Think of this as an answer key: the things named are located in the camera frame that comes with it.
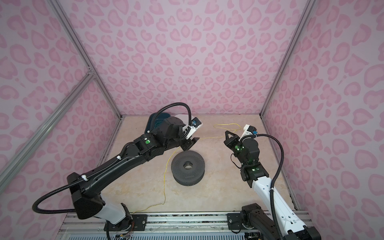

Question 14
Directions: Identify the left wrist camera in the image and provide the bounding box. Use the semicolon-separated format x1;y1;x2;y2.
186;117;203;140

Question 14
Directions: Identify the right aluminium frame strut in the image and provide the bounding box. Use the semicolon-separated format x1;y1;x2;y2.
260;0;318;119

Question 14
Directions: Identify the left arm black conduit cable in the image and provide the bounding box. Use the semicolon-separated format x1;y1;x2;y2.
32;102;193;215

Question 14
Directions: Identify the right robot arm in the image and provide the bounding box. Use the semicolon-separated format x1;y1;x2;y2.
224;131;322;240

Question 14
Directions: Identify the dark grey cable spool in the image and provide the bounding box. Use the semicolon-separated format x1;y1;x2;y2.
171;151;205;187

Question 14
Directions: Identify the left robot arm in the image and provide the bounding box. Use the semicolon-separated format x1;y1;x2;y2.
68;117;202;225

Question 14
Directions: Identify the white plastic tray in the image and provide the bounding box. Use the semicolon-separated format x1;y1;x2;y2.
175;114;189;122

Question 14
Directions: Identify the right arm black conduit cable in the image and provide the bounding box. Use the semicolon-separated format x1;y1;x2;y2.
239;133;285;240

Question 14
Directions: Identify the dark teal plastic bin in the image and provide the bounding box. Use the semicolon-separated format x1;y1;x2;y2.
144;113;171;133

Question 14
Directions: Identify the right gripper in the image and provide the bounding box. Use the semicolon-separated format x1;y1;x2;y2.
224;130;249;167

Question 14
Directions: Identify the left aluminium frame strut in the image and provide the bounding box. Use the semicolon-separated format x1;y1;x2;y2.
47;0;123;120

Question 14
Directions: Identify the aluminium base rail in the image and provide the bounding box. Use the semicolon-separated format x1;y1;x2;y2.
55;211;316;240

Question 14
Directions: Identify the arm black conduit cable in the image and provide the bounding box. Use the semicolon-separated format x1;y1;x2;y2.
32;102;193;215
239;133;285;240

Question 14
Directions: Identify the diagonal aluminium frame strut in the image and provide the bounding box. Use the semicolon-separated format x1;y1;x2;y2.
1;71;94;193

